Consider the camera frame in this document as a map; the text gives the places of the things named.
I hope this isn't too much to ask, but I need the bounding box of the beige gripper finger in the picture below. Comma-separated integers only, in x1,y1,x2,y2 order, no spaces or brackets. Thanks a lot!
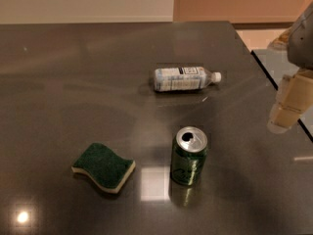
267,27,291,51
267,69,313,134

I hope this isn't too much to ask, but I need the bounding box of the green soda can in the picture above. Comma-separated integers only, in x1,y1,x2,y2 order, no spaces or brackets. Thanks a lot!
170,126,208,186

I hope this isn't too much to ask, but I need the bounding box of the clear plastic water bottle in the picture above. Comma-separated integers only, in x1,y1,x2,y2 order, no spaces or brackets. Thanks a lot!
154,67,222,92

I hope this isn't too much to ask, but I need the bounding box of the green and yellow sponge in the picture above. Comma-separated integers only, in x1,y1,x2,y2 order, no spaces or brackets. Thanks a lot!
71,143,136,194

